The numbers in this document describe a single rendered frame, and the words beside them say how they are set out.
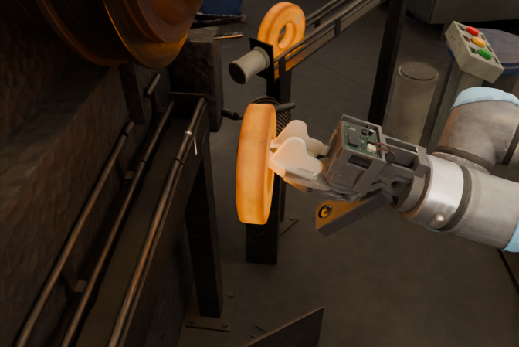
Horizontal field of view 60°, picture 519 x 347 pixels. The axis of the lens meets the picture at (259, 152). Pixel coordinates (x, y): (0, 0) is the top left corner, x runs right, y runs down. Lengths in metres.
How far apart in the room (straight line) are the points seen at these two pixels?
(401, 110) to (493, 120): 0.77
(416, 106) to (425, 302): 0.60
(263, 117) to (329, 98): 1.72
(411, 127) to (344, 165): 1.00
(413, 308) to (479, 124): 0.84
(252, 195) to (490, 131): 0.39
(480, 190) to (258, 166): 0.28
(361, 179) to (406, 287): 1.00
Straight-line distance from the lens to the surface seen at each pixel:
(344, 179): 0.57
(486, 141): 0.76
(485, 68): 1.45
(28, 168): 0.58
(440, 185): 0.59
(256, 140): 0.53
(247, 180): 0.52
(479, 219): 0.62
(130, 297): 0.65
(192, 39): 0.98
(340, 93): 2.31
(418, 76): 1.46
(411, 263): 1.59
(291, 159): 0.56
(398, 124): 1.54
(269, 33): 1.13
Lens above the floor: 1.22
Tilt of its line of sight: 40 degrees down
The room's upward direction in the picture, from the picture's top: straight up
